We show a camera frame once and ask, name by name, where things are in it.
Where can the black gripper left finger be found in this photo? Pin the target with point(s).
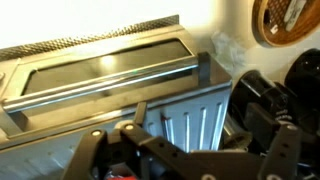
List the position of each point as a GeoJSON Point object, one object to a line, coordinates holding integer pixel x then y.
{"type": "Point", "coordinates": [85, 156]}

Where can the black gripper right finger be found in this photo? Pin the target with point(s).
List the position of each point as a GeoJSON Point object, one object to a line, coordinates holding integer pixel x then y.
{"type": "Point", "coordinates": [281, 150]}

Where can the red pen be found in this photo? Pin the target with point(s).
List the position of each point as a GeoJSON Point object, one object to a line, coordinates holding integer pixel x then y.
{"type": "Point", "coordinates": [121, 177]}

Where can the round wooden plate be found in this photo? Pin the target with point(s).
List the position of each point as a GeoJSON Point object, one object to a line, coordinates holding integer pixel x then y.
{"type": "Point", "coordinates": [300, 33]}

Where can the black coffee maker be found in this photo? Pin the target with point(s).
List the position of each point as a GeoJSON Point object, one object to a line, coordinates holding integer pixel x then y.
{"type": "Point", "coordinates": [266, 100]}

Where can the stainless steel toaster oven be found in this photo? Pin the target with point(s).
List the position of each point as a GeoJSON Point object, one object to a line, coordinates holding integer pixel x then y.
{"type": "Point", "coordinates": [100, 66]}

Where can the clear plastic bag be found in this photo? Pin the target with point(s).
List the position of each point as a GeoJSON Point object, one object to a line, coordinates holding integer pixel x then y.
{"type": "Point", "coordinates": [230, 50]}

